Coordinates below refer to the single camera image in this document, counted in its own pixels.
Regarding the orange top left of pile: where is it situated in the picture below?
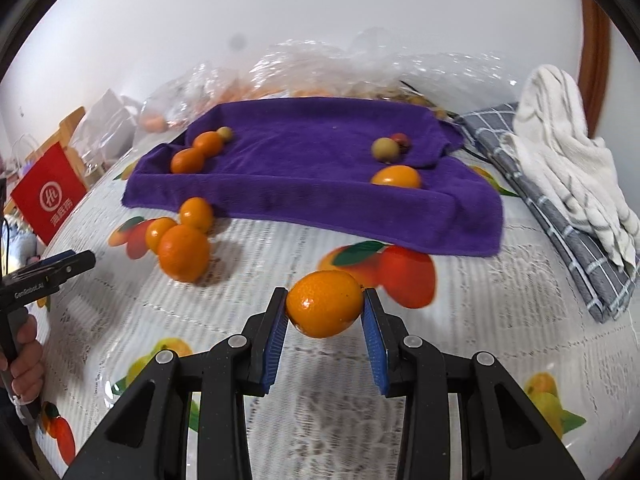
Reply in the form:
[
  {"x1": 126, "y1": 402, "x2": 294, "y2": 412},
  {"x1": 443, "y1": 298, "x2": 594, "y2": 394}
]
[{"x1": 170, "y1": 148, "x2": 206, "y2": 174}]

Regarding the orange top middle of pile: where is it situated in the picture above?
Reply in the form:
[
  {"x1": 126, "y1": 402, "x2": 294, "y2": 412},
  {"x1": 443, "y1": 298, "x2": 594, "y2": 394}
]
[{"x1": 192, "y1": 131, "x2": 224, "y2": 158}]

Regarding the brown wooden door frame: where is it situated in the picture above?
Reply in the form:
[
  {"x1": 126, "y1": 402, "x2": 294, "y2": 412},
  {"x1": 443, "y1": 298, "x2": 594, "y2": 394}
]
[{"x1": 578, "y1": 0, "x2": 612, "y2": 138}]

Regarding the clear plastic bag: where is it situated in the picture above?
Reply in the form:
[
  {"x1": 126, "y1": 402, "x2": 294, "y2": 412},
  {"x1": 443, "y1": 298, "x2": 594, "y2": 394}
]
[{"x1": 138, "y1": 28, "x2": 518, "y2": 133}]

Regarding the grey checked cloth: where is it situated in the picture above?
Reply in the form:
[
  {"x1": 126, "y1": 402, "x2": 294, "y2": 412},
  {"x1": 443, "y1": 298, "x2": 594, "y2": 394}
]
[{"x1": 454, "y1": 103, "x2": 637, "y2": 323}]

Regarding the orange front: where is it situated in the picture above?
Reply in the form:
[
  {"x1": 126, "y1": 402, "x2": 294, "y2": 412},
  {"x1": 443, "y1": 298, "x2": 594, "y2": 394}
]
[{"x1": 285, "y1": 270, "x2": 363, "y2": 339}]

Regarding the person's left hand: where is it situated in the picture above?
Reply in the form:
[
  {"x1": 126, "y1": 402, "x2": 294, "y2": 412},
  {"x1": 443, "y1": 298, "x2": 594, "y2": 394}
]
[{"x1": 1, "y1": 314, "x2": 44, "y2": 403}]

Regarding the orange top right of pile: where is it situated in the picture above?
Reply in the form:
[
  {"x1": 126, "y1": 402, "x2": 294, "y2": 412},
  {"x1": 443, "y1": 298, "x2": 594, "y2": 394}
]
[{"x1": 179, "y1": 197, "x2": 215, "y2": 233}]

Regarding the small dark red fruit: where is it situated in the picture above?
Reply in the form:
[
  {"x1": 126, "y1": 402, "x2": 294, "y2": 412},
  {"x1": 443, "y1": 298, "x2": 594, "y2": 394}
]
[{"x1": 390, "y1": 132, "x2": 412, "y2": 153}]

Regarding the large oval orange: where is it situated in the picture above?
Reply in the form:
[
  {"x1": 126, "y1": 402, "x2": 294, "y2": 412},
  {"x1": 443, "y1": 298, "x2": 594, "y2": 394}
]
[{"x1": 370, "y1": 165, "x2": 421, "y2": 188}]

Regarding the orange far left of pile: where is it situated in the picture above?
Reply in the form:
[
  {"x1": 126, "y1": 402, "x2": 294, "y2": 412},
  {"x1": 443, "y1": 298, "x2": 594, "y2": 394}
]
[{"x1": 144, "y1": 217, "x2": 177, "y2": 254}]

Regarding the purple towel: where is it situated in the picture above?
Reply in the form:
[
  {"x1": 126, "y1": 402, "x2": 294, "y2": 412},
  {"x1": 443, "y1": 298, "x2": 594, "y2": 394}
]
[{"x1": 122, "y1": 98, "x2": 503, "y2": 257}]

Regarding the orange centre of pile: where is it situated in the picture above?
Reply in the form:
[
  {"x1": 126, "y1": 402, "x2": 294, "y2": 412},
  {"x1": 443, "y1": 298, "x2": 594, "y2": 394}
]
[{"x1": 157, "y1": 224, "x2": 210, "y2": 283}]

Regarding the white striped towel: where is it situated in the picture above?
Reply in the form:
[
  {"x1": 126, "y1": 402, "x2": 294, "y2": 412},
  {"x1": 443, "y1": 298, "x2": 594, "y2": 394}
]
[{"x1": 502, "y1": 65, "x2": 639, "y2": 269}]

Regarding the green-brown kiwi fruit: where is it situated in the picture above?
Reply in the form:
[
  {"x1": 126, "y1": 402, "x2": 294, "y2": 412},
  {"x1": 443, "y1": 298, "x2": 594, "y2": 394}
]
[{"x1": 371, "y1": 136, "x2": 401, "y2": 164}]

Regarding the small green-yellow fruit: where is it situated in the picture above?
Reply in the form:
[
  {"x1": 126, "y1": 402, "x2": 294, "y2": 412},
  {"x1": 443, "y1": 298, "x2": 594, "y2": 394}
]
[{"x1": 216, "y1": 126, "x2": 233, "y2": 143}]

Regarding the red paper bag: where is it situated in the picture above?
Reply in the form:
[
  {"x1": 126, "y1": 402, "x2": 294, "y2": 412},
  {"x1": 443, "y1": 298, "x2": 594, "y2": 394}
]
[{"x1": 11, "y1": 143, "x2": 87, "y2": 245}]

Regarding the white plastic bag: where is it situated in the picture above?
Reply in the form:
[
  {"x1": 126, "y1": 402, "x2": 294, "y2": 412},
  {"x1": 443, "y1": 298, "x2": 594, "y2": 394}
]
[{"x1": 70, "y1": 89, "x2": 142, "y2": 167}]

